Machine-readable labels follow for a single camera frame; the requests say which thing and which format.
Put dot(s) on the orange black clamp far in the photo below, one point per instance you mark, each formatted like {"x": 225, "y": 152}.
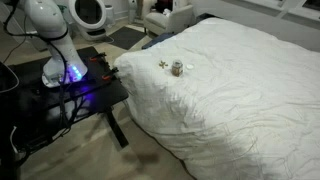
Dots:
{"x": 96, "y": 57}

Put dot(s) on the black robot table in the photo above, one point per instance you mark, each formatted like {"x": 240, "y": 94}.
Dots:
{"x": 34, "y": 116}

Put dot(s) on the orange black clamp near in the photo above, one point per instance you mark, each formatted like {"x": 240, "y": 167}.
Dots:
{"x": 110, "y": 74}

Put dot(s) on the cream armchair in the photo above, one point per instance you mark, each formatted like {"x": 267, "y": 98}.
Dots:
{"x": 176, "y": 22}

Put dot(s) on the orange black clamp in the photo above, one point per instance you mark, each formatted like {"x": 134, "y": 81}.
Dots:
{"x": 96, "y": 57}
{"x": 110, "y": 74}

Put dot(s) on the white bed duvet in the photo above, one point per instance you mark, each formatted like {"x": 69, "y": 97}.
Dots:
{"x": 248, "y": 110}

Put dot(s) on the white round pet litter box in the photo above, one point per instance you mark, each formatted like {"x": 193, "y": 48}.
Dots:
{"x": 90, "y": 18}

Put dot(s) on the white jar lid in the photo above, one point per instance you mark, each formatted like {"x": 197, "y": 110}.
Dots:
{"x": 189, "y": 66}

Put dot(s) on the dark floor mat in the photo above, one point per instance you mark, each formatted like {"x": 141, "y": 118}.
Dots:
{"x": 126, "y": 37}

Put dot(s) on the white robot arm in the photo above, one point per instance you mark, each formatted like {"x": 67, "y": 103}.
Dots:
{"x": 65, "y": 65}

